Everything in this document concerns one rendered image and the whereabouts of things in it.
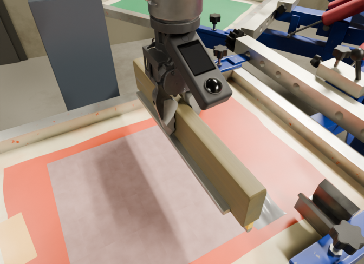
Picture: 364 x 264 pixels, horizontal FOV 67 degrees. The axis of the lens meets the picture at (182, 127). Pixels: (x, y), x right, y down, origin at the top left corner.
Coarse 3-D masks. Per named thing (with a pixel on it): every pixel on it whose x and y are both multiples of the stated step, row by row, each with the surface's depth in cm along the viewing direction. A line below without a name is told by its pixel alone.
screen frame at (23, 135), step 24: (240, 72) 83; (120, 96) 75; (264, 96) 76; (48, 120) 67; (72, 120) 68; (96, 120) 72; (288, 120) 70; (312, 120) 67; (0, 144) 63; (24, 144) 66; (312, 144) 66; (336, 144) 61; (360, 168) 56
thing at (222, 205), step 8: (144, 96) 61; (144, 104) 59; (152, 112) 57; (160, 128) 54; (168, 136) 51; (176, 144) 50; (184, 152) 48; (184, 160) 47; (192, 160) 47; (192, 168) 45; (200, 176) 44; (200, 184) 44; (208, 184) 43; (208, 192) 42; (216, 192) 42; (216, 200) 41; (224, 200) 41; (224, 208) 40
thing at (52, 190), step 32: (128, 128) 70; (224, 128) 70; (256, 128) 70; (32, 160) 63; (64, 160) 63; (96, 160) 63; (128, 160) 63; (160, 160) 63; (32, 192) 56; (64, 192) 56; (96, 192) 56; (128, 192) 56; (32, 224) 51; (64, 224) 51
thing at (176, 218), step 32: (256, 160) 63; (288, 160) 63; (160, 192) 56; (192, 192) 56; (288, 192) 56; (96, 224) 51; (128, 224) 51; (160, 224) 51; (192, 224) 51; (224, 224) 51; (288, 224) 51; (64, 256) 47; (96, 256) 47; (128, 256) 47; (160, 256) 47; (192, 256) 47; (224, 256) 47
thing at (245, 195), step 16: (144, 80) 57; (176, 112) 47; (192, 112) 46; (176, 128) 49; (192, 128) 43; (208, 128) 43; (192, 144) 45; (208, 144) 40; (224, 144) 40; (208, 160) 41; (224, 160) 38; (208, 176) 43; (224, 176) 38; (240, 176) 36; (224, 192) 40; (240, 192) 35; (256, 192) 34; (240, 208) 37; (256, 208) 36; (240, 224) 38
